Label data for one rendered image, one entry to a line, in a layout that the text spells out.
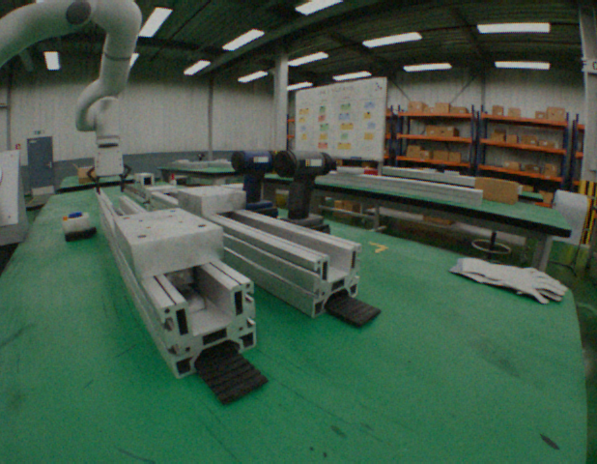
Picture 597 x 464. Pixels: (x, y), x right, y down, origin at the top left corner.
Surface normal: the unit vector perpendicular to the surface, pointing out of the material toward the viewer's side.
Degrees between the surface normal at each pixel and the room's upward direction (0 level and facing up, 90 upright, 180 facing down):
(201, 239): 90
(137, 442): 0
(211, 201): 90
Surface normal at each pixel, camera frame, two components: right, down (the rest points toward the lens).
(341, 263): -0.74, 0.17
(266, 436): 0.03, -0.96
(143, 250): 0.68, 0.22
